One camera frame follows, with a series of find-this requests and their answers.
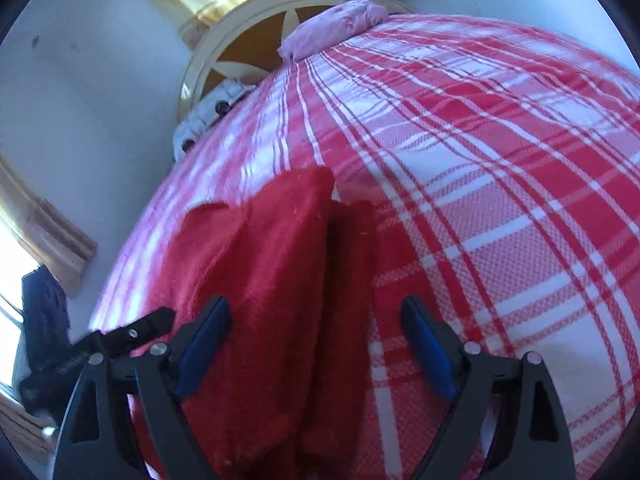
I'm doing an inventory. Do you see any cream wooden headboard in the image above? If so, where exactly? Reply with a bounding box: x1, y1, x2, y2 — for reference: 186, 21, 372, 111
177, 0, 410, 120

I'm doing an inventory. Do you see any red knitted sweater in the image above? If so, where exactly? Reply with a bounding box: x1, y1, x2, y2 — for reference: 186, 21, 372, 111
146, 167, 375, 479

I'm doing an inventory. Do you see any pink pillow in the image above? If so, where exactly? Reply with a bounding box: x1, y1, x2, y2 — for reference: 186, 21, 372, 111
278, 0, 390, 64

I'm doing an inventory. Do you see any white patterned pillow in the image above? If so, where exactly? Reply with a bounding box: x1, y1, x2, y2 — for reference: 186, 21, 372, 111
172, 79, 256, 162

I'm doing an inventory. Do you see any red plaid bed sheet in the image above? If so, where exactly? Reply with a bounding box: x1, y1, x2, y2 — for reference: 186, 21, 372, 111
91, 14, 639, 479

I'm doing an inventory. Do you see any beige curtain lower left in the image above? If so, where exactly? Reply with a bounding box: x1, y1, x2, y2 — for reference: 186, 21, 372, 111
1, 157, 98, 297

